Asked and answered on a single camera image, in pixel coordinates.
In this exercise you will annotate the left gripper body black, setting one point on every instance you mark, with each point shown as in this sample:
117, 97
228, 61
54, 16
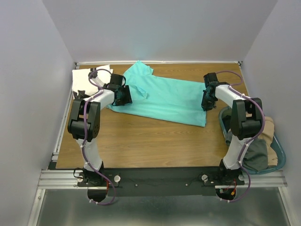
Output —
125, 97

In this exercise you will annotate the teal t shirt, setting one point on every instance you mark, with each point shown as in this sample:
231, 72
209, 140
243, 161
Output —
163, 98

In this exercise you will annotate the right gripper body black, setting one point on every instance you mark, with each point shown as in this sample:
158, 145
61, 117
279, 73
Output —
209, 101

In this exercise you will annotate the beige t shirt in basket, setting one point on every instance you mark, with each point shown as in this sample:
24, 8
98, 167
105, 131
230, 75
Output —
267, 135

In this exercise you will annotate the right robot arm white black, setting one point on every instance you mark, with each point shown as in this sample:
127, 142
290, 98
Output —
247, 122

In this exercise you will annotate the aluminium front rail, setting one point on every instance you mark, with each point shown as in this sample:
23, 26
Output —
68, 179

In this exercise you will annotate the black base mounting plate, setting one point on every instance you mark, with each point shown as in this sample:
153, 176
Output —
206, 184

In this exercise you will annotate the aluminium left side rail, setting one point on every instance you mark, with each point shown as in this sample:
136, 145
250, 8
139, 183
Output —
58, 142

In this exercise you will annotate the teal plastic laundry basket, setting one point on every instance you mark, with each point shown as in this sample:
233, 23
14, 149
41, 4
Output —
281, 159

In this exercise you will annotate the folded white printed t shirt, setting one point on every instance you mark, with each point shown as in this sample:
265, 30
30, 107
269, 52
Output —
87, 82

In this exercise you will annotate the aluminium back rail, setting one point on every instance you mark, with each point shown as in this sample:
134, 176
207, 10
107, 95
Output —
131, 62

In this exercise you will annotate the aluminium rail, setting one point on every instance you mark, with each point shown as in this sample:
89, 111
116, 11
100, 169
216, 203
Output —
131, 62
58, 142
68, 179

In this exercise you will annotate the grey t shirt in basket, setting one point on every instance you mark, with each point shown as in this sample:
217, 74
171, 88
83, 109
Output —
254, 158

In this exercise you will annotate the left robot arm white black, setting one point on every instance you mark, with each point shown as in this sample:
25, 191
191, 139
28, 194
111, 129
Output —
85, 121

